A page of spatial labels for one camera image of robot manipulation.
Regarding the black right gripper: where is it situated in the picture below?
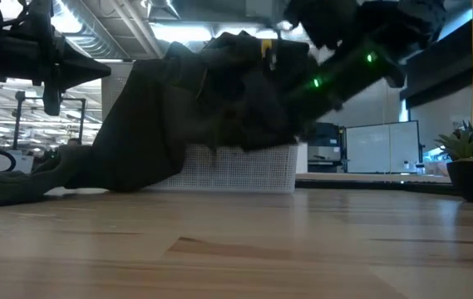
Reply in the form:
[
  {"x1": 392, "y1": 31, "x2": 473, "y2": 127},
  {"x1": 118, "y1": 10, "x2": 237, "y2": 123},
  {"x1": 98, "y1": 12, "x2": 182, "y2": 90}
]
[{"x1": 256, "y1": 36, "x2": 317, "y2": 89}]

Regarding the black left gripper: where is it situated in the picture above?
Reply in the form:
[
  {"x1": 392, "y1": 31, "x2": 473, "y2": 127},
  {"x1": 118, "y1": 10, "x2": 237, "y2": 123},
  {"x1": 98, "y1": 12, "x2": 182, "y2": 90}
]
[{"x1": 0, "y1": 0, "x2": 113, "y2": 118}]

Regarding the black garment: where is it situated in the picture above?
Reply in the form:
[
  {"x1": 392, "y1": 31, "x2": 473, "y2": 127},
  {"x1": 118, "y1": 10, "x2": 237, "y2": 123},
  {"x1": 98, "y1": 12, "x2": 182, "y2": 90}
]
[{"x1": 219, "y1": 70, "x2": 303, "y2": 153}]

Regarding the dark green garment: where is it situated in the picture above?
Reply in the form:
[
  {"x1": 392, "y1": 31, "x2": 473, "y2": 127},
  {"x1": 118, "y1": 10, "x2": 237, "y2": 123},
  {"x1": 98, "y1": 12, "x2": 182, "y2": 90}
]
[{"x1": 0, "y1": 29, "x2": 303, "y2": 211}]

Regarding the black metal rack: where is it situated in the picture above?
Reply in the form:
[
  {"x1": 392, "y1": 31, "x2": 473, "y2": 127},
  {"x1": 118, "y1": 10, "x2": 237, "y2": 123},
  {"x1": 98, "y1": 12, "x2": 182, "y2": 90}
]
[{"x1": 12, "y1": 90, "x2": 88, "y2": 151}]

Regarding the white perforated plastic basket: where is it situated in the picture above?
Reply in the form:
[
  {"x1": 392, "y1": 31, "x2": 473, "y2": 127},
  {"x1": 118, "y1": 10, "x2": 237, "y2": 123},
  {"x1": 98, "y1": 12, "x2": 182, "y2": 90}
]
[{"x1": 144, "y1": 143, "x2": 300, "y2": 194}]

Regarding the whiteboard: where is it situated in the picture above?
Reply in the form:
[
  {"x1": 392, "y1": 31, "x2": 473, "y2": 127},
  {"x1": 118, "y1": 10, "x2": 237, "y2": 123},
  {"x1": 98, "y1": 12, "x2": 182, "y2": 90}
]
[{"x1": 345, "y1": 120, "x2": 423, "y2": 174}]

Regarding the black aluminium table frame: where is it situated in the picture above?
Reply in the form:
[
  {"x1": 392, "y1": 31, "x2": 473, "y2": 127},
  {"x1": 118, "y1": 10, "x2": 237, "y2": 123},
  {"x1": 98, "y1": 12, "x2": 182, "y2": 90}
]
[{"x1": 294, "y1": 179, "x2": 462, "y2": 197}]

